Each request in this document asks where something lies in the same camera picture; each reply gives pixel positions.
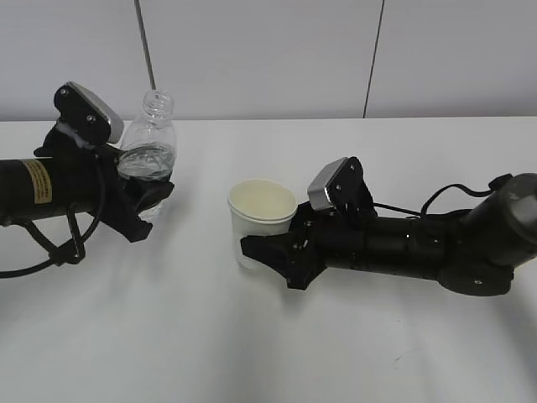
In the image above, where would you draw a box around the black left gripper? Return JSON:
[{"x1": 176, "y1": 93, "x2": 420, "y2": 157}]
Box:
[{"x1": 34, "y1": 126, "x2": 175, "y2": 243}]

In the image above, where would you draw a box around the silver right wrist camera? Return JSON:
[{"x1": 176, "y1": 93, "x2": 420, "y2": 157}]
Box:
[{"x1": 306, "y1": 155, "x2": 370, "y2": 219}]

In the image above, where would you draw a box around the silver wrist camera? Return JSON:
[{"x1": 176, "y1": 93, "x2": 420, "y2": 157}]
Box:
[
  {"x1": 54, "y1": 81, "x2": 124, "y2": 149},
  {"x1": 306, "y1": 155, "x2": 370, "y2": 219}
]

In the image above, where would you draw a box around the clear water bottle green label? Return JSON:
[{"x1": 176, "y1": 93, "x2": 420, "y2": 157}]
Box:
[{"x1": 117, "y1": 88, "x2": 178, "y2": 219}]

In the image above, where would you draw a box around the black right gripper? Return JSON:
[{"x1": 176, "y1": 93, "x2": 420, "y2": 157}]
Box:
[{"x1": 240, "y1": 205, "x2": 365, "y2": 290}]

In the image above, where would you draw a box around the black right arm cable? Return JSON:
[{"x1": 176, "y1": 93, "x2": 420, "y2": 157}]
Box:
[{"x1": 371, "y1": 174, "x2": 515, "y2": 222}]

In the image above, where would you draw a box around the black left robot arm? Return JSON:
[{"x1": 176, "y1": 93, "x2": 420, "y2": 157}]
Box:
[{"x1": 1, "y1": 127, "x2": 174, "y2": 243}]

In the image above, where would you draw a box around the white paper cup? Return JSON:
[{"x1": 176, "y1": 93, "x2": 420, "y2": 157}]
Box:
[{"x1": 227, "y1": 179, "x2": 298, "y2": 270}]

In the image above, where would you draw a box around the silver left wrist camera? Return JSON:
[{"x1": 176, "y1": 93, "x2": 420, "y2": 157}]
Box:
[{"x1": 54, "y1": 81, "x2": 124, "y2": 149}]

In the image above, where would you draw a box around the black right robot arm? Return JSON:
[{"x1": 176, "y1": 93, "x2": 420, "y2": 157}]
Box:
[{"x1": 240, "y1": 173, "x2": 536, "y2": 296}]

